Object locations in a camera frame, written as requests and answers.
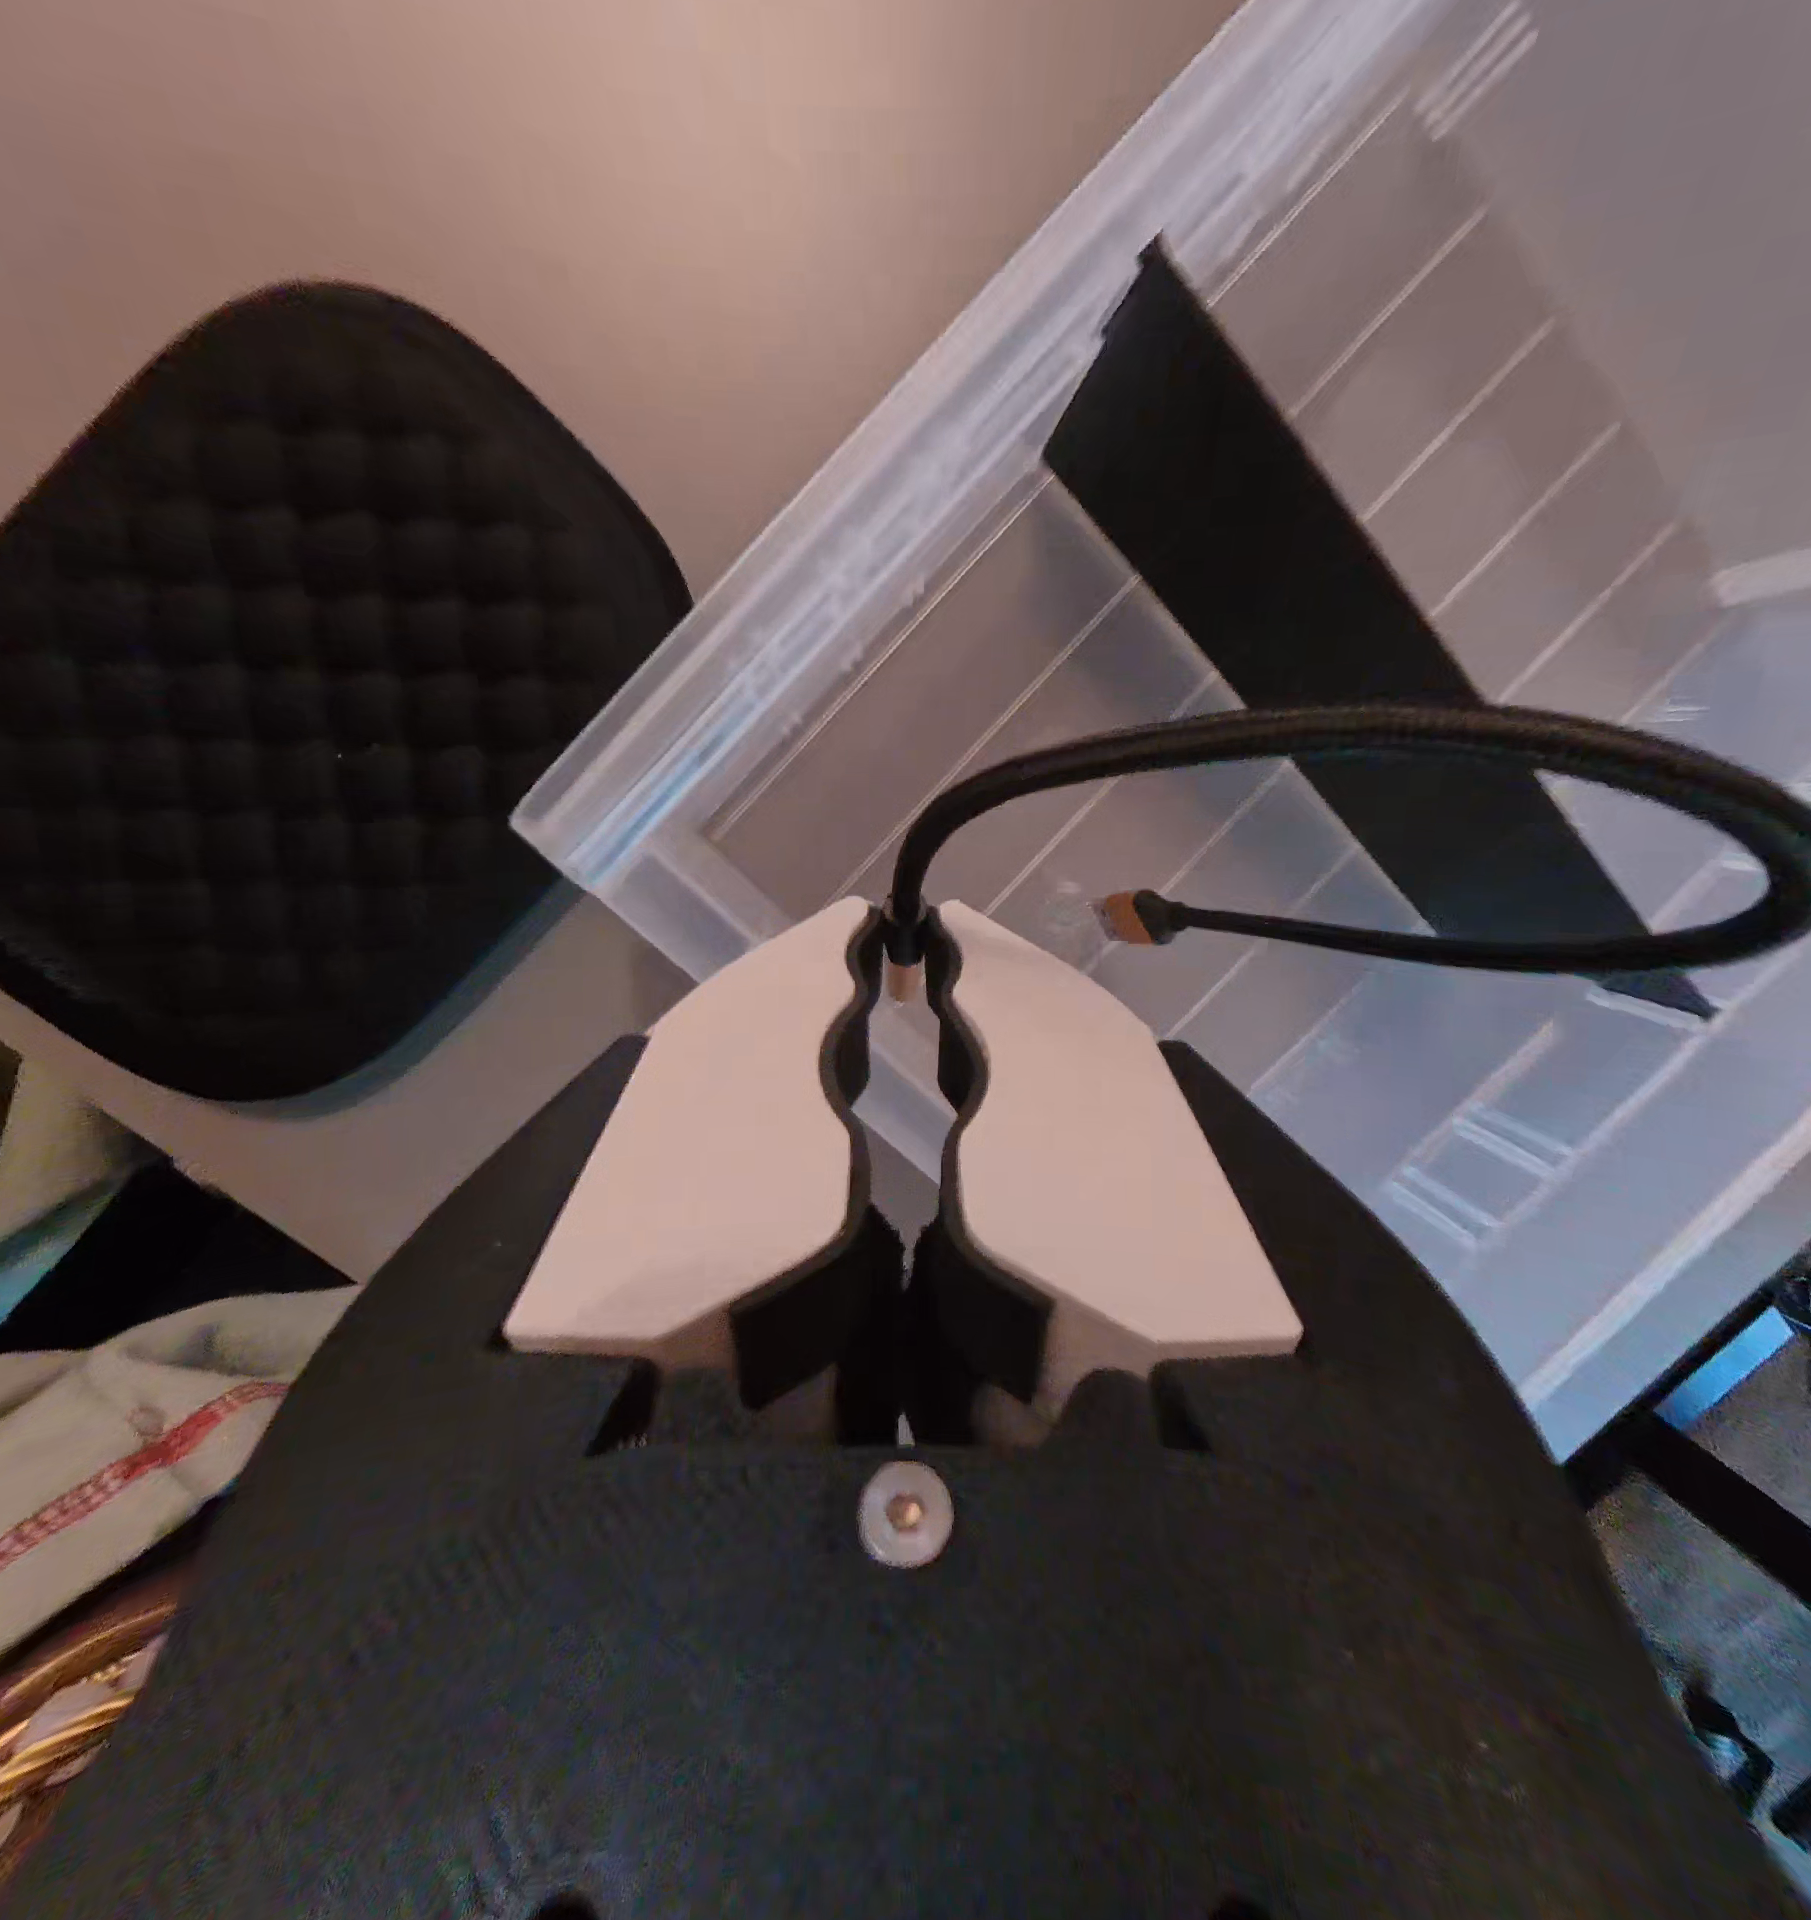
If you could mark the clear plastic organizer box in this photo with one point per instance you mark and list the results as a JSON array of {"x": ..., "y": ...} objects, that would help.
[{"x": 845, "y": 598}]

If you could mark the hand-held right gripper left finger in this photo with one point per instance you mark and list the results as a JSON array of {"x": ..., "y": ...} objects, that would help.
[{"x": 692, "y": 1187}]

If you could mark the black quilted pad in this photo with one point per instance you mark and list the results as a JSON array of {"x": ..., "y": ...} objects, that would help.
[{"x": 285, "y": 674}]

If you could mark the person's right forearm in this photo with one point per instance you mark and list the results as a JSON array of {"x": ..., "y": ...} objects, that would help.
[{"x": 93, "y": 1391}]

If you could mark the black divider panel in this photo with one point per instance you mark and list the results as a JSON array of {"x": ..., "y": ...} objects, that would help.
[{"x": 1261, "y": 525}]

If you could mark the black table frame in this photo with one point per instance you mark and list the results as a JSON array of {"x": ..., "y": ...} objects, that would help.
[{"x": 1718, "y": 1391}]

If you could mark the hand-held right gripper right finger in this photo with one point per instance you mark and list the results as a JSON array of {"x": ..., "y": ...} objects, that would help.
[{"x": 1117, "y": 1187}]

